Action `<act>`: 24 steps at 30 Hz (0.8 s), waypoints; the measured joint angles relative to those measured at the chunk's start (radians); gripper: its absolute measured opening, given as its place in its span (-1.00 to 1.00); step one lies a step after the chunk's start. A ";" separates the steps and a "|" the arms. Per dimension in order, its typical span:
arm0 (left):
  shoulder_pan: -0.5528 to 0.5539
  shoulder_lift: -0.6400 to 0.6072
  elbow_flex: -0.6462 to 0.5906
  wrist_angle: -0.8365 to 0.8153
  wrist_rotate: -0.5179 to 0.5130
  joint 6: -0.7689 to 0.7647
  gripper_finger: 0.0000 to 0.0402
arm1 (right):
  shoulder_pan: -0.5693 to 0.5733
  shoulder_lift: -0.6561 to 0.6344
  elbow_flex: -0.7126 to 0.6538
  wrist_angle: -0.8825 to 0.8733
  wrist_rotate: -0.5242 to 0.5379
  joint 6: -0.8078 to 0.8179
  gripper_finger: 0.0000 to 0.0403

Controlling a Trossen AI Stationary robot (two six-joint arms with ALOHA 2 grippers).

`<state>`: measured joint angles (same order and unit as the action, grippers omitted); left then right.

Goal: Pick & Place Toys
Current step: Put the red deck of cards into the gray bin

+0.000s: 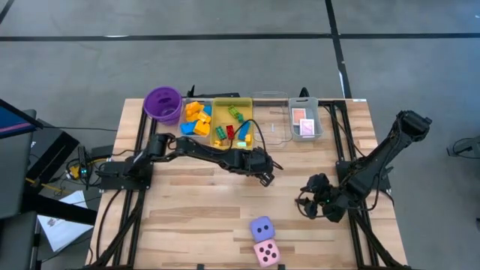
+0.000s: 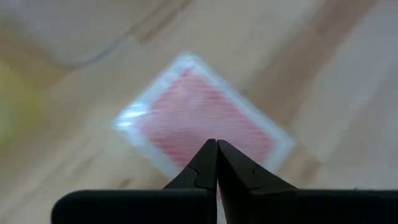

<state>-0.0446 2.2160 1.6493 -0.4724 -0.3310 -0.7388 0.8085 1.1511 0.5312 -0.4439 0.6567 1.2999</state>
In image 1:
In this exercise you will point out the small dark green brick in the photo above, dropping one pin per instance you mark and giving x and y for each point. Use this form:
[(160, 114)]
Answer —
[(240, 118)]

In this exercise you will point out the pink foam die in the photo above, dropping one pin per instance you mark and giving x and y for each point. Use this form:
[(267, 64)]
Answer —
[(267, 253)]

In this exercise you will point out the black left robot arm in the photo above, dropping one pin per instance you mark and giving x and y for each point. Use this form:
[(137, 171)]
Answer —
[(202, 152)]

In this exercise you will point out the dark grey desk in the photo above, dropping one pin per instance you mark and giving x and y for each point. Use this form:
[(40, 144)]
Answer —
[(11, 180)]

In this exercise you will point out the purple plastic bucket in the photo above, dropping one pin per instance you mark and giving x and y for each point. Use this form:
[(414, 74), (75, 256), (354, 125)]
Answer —
[(163, 105)]

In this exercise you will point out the white paper sheet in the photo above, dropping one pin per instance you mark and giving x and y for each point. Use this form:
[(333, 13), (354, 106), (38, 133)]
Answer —
[(62, 225)]

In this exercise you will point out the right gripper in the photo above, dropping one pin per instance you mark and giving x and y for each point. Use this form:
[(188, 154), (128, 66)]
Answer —
[(326, 195)]

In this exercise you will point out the purple foam die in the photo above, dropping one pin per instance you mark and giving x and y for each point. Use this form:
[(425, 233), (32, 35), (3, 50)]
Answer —
[(262, 228)]

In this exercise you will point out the computer monitor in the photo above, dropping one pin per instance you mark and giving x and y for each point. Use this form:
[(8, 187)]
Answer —
[(15, 120)]

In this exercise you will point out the small clear plastic bin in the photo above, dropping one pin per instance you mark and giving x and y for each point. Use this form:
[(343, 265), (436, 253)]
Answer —
[(183, 116)]

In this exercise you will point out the yellow angular toy block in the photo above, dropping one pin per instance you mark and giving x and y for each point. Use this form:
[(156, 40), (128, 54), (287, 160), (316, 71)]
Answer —
[(194, 107)]

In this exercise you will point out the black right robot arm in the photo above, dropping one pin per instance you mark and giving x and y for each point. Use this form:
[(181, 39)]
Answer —
[(378, 157)]

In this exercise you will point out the large yellow toy block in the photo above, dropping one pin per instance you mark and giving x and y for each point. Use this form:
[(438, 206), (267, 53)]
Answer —
[(204, 117), (202, 128), (191, 117)]

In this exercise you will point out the grey plastic bin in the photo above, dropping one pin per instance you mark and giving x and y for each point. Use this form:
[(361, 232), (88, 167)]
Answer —
[(296, 131)]

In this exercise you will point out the blue rounded toy block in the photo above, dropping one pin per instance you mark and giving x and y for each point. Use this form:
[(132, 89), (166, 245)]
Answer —
[(207, 110)]

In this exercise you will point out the small orange toy brick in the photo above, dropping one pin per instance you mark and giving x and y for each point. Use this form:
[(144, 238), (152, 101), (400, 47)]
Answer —
[(248, 138)]

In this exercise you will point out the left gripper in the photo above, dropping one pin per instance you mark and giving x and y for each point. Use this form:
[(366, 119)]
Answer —
[(253, 161)]

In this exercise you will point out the black metal table frame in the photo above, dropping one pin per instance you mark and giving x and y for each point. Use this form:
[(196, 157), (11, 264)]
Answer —
[(357, 240)]

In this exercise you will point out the long blue brick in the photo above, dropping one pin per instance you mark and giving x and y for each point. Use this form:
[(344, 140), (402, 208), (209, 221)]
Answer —
[(244, 130)]

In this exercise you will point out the small yellow toy brick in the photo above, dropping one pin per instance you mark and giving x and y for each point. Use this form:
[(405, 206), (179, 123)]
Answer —
[(216, 143)]

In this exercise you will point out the large clear plastic bin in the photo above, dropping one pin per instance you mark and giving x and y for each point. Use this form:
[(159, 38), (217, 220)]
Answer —
[(279, 137)]

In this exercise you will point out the yellow translucent plastic bin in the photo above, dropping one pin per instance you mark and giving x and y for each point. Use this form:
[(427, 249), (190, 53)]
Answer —
[(225, 116)]

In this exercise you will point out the small yellow floor object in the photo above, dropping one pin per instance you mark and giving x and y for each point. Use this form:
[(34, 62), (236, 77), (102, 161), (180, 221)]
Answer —
[(75, 171)]

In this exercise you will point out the red toy brick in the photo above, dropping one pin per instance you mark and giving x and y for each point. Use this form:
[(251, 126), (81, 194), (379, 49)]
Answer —
[(230, 132)]

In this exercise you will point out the lime green toy brick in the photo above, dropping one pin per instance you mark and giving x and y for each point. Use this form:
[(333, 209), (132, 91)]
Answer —
[(234, 111)]

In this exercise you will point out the black power strip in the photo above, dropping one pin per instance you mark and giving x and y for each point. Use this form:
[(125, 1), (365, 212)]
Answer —
[(83, 167)]

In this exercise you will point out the black computer case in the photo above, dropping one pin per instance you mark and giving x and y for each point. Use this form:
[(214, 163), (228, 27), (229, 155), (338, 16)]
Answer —
[(52, 150)]

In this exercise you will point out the red playing card deck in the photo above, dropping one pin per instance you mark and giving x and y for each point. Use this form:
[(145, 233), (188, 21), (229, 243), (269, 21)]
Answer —
[(306, 127), (299, 115)]

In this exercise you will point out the black table edge clamp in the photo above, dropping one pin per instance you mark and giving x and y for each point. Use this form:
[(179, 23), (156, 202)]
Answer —
[(200, 267), (281, 267)]

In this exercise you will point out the large long blue block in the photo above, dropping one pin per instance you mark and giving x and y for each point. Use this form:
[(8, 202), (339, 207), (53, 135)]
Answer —
[(187, 128)]

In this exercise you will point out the mint green toy block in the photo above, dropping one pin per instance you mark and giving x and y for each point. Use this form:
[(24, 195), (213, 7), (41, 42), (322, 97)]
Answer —
[(242, 144)]

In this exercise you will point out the white tape label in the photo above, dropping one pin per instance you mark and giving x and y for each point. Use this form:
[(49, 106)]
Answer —
[(358, 100)]

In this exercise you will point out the long dark green brick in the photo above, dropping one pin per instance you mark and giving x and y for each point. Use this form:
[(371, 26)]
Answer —
[(220, 132)]

